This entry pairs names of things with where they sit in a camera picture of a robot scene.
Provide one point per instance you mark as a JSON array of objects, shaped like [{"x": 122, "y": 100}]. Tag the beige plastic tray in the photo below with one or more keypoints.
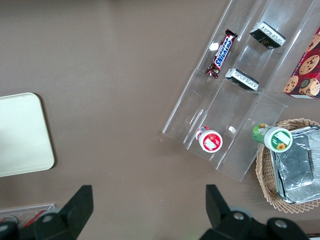
[{"x": 22, "y": 135}]

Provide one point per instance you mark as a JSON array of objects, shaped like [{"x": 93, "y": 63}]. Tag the light wicker basket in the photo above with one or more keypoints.
[{"x": 265, "y": 180}]

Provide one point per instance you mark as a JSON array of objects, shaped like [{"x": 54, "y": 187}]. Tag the clear acrylic stepped shelf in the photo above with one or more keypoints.
[{"x": 225, "y": 107}]

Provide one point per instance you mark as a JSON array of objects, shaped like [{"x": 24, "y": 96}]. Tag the red lid yogurt bottle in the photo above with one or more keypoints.
[{"x": 211, "y": 141}]

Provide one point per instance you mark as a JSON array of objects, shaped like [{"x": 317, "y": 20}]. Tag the aluminium foil tray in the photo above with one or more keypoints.
[{"x": 297, "y": 170}]

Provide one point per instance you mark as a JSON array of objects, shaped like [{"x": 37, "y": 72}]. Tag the black white snack packet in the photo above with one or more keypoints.
[
  {"x": 268, "y": 35},
  {"x": 242, "y": 79}
]

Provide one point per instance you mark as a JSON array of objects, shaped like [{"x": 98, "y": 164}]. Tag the green yogurt bottle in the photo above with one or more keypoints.
[{"x": 277, "y": 138}]

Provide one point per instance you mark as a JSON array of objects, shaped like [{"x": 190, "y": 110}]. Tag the red cola bottle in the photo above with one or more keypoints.
[{"x": 36, "y": 217}]

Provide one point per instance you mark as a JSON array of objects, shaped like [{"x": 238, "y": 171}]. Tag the red cookie box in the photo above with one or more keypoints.
[{"x": 306, "y": 72}]

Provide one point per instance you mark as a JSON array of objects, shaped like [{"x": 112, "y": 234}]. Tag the clear acrylic bottle rack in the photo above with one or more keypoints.
[{"x": 30, "y": 207}]

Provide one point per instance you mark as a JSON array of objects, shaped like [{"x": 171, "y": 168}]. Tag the Snickers chocolate bar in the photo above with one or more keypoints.
[{"x": 222, "y": 53}]

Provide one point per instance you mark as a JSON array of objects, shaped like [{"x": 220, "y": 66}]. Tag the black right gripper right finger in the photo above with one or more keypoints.
[{"x": 225, "y": 225}]

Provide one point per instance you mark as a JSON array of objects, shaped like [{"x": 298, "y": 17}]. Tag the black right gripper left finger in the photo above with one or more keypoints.
[{"x": 65, "y": 220}]

